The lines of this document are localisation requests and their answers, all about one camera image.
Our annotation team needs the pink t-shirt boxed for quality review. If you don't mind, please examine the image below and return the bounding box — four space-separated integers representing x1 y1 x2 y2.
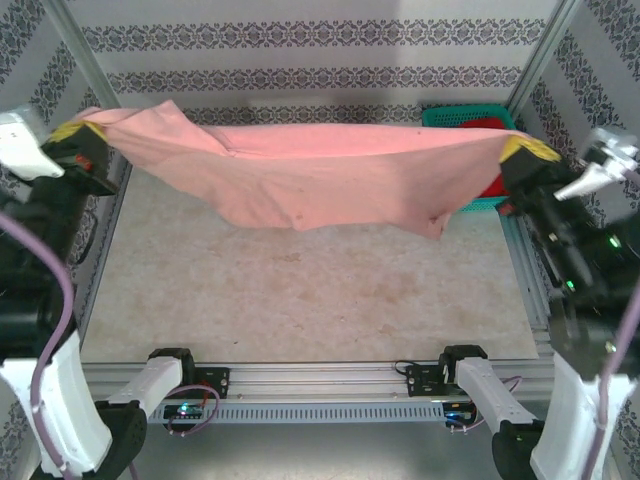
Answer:
64 98 532 242

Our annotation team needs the red cloth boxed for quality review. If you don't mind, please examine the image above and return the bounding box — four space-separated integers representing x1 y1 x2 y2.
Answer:
457 117 510 199

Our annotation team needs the teal plastic basket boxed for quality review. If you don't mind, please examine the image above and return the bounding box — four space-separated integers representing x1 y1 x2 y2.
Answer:
422 103 516 214

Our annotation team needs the aluminium frame post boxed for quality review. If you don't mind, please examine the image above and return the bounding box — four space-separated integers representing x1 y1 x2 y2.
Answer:
505 0 586 119
42 0 116 121

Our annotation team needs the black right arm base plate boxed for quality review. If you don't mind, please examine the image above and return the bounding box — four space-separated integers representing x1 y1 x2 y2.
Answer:
405 363 451 399

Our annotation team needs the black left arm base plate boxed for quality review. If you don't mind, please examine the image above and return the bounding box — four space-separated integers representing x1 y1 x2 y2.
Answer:
189 366 232 400

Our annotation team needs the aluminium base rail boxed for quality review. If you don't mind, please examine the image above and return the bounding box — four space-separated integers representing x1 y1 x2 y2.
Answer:
82 362 556 401

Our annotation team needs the grey slotted cable duct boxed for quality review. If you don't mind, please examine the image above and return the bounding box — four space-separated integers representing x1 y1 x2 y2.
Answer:
149 402 449 425

